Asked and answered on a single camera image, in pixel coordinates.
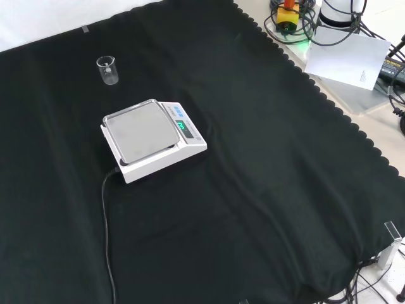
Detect small clear glass beaker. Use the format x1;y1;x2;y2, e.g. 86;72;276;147
96;55;120;86

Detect black bench cloth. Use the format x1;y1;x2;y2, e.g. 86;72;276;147
0;0;405;304

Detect white electronic balance steel pan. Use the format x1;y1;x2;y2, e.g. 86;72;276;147
100;98;208;185

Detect yellow stop button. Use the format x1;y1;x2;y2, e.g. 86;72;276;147
276;0;300;34

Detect white paper sheet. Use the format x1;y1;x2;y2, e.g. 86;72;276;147
304;25;392;92

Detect black power adapter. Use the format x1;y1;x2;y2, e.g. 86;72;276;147
377;54;405;84

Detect black balance power cable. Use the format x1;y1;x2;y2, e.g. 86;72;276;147
101;167;122;304

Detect black cable loop bundle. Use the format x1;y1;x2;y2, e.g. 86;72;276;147
263;0;368;45

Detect black adapter cable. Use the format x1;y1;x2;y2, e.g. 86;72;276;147
386;33;405;118

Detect black cables under bench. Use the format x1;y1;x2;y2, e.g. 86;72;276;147
325;255;405;304

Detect silver metal bracket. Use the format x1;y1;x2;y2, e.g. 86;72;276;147
376;221;404;270

